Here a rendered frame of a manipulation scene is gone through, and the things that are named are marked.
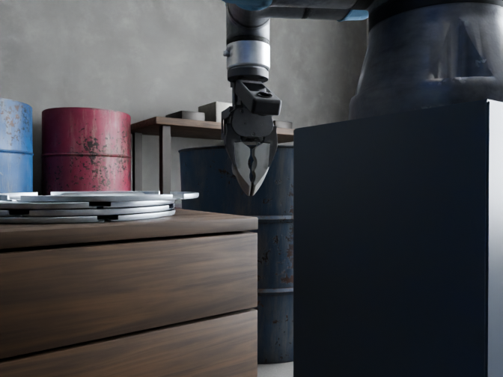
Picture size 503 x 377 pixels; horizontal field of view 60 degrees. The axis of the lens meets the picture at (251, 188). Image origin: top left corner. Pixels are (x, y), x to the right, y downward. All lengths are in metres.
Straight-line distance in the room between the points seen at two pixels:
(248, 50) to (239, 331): 0.44
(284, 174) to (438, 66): 0.63
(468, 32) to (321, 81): 4.66
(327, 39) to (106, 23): 2.47
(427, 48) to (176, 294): 0.39
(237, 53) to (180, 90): 3.24
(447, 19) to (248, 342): 0.47
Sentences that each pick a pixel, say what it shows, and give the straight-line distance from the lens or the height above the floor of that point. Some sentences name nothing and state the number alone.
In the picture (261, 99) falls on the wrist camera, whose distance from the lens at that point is 0.65.
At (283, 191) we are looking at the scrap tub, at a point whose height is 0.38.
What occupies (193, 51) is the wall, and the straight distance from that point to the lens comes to 4.13.
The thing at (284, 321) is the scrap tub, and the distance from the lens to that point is 1.01.
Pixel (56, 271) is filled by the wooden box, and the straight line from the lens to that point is 0.52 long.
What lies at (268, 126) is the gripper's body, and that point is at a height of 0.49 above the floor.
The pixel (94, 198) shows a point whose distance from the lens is 0.56.
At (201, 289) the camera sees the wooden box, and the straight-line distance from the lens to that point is 0.59.
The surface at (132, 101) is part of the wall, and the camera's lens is 3.79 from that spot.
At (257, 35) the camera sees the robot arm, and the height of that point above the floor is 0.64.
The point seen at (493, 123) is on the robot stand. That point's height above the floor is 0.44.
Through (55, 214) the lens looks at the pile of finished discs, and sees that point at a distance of 0.57.
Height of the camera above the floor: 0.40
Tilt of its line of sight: 1 degrees down
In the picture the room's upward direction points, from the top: straight up
